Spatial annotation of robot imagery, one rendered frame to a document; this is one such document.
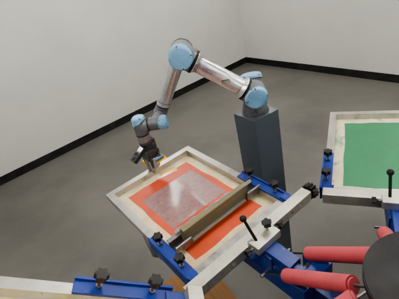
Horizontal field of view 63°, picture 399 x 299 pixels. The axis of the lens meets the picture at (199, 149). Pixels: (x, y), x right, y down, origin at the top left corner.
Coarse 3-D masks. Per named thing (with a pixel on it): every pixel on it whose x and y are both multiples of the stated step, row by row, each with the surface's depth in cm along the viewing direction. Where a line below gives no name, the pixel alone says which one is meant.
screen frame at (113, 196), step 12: (180, 156) 200; (192, 156) 198; (204, 156) 192; (156, 168) 191; (216, 168) 182; (228, 168) 177; (132, 180) 185; (144, 180) 188; (240, 180) 168; (120, 192) 180; (264, 192) 156; (120, 204) 170; (276, 204) 148; (132, 216) 160; (264, 216) 143; (144, 228) 151; (252, 228) 138; (228, 240) 136; (216, 252) 132; (204, 264) 128
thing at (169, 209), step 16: (144, 192) 180; (160, 192) 177; (176, 192) 174; (144, 208) 168; (160, 208) 166; (176, 208) 164; (192, 208) 161; (160, 224) 156; (176, 224) 154; (208, 240) 142; (192, 256) 137
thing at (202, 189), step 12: (180, 168) 192; (192, 168) 189; (168, 180) 184; (180, 180) 182; (192, 180) 180; (204, 180) 178; (216, 180) 176; (180, 192) 173; (192, 192) 172; (204, 192) 170; (216, 192) 168; (204, 204) 162; (252, 204) 155; (228, 216) 152; (228, 228) 146
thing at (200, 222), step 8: (240, 184) 153; (232, 192) 150; (240, 192) 151; (224, 200) 146; (232, 200) 149; (240, 200) 153; (208, 208) 144; (216, 208) 144; (224, 208) 147; (200, 216) 141; (208, 216) 142; (216, 216) 146; (192, 224) 138; (200, 224) 140; (208, 224) 144; (184, 232) 136; (192, 232) 139
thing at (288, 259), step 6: (270, 246) 123; (276, 246) 122; (282, 246) 122; (264, 252) 123; (270, 252) 120; (276, 252) 120; (282, 252) 119; (288, 252) 119; (276, 258) 118; (282, 258) 117; (288, 258) 117; (294, 258) 116; (276, 264) 120; (282, 264) 116; (288, 264) 115; (294, 264) 115
